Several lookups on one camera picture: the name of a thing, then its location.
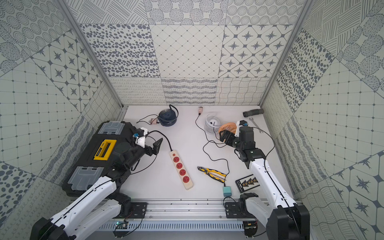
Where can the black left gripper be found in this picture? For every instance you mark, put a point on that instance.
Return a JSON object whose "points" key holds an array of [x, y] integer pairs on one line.
{"points": [[149, 148]]}

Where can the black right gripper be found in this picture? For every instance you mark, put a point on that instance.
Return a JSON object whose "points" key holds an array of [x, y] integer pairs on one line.
{"points": [[230, 136]]}

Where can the pink usb charger plug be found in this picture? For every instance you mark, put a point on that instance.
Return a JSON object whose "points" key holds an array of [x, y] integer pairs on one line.
{"points": [[200, 110]]}

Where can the teal usb charger plug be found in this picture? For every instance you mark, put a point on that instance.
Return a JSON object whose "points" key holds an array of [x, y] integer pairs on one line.
{"points": [[227, 192]]}

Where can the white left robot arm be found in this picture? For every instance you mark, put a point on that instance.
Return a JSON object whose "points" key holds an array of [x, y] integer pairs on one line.
{"points": [[103, 200]]}

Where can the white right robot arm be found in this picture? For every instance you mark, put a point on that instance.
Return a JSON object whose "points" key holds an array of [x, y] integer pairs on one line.
{"points": [[282, 217]]}

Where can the orange desk fan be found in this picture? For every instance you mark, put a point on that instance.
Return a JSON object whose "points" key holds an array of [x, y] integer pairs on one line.
{"points": [[231, 127]]}

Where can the pink charger of blue fan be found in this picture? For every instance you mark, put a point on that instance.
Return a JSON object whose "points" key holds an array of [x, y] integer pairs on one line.
{"points": [[154, 121]]}

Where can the dark blue desk fan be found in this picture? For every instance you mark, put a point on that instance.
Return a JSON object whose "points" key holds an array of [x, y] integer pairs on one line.
{"points": [[169, 116]]}

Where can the beige red power strip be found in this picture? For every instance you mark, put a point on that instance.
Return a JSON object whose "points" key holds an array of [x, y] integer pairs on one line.
{"points": [[182, 172]]}

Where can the silver wrench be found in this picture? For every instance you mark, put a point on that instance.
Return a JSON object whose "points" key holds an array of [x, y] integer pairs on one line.
{"points": [[256, 126]]}

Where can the yellow black pliers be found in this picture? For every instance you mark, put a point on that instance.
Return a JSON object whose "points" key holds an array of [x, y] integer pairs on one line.
{"points": [[213, 174]]}

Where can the black charging board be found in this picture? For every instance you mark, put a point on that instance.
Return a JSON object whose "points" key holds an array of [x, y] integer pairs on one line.
{"points": [[247, 183]]}

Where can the black yellow toolbox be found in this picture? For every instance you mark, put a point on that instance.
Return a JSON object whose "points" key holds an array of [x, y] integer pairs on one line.
{"points": [[112, 150]]}

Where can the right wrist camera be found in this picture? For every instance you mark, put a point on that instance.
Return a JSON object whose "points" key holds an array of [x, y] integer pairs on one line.
{"points": [[241, 123]]}

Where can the black cylindrical handle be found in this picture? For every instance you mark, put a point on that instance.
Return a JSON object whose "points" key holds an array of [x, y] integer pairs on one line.
{"points": [[254, 112]]}

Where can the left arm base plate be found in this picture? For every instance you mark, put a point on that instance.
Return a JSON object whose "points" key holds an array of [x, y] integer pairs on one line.
{"points": [[133, 210]]}

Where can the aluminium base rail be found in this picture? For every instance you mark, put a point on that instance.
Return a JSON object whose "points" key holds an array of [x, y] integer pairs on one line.
{"points": [[187, 211]]}

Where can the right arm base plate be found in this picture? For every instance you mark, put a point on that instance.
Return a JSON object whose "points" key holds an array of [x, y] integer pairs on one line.
{"points": [[233, 211]]}

